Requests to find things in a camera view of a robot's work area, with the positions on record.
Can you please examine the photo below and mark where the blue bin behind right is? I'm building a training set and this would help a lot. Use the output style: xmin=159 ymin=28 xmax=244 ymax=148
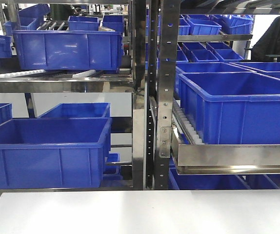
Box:
xmin=175 ymin=62 xmax=254 ymax=97

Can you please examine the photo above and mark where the blue bin behind lower left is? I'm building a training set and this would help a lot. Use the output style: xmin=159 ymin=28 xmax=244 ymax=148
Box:
xmin=38 ymin=102 xmax=110 ymax=118

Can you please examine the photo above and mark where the large blue bin right shelf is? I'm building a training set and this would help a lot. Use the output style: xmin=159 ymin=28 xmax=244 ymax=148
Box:
xmin=179 ymin=72 xmax=280 ymax=144

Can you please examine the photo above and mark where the stainless steel shelving rack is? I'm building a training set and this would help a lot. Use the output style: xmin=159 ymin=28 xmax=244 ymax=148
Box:
xmin=0 ymin=0 xmax=280 ymax=195

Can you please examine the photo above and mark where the blue bin under right shelf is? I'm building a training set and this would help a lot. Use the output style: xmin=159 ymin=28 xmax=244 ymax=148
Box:
xmin=169 ymin=168 xmax=250 ymax=190

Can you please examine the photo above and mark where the large blue bin lower left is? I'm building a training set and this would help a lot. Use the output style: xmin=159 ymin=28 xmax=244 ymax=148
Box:
xmin=0 ymin=117 xmax=112 ymax=189

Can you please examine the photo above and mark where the blue bin upper left shelf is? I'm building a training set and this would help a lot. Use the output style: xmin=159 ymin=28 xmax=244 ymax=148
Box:
xmin=13 ymin=30 xmax=122 ymax=71

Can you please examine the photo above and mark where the black office chair with jacket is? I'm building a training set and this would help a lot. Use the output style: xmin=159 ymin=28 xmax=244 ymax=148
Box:
xmin=250 ymin=16 xmax=280 ymax=62

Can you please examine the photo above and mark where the white roller rail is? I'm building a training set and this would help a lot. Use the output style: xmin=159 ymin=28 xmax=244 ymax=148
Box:
xmin=0 ymin=69 xmax=46 ymax=78

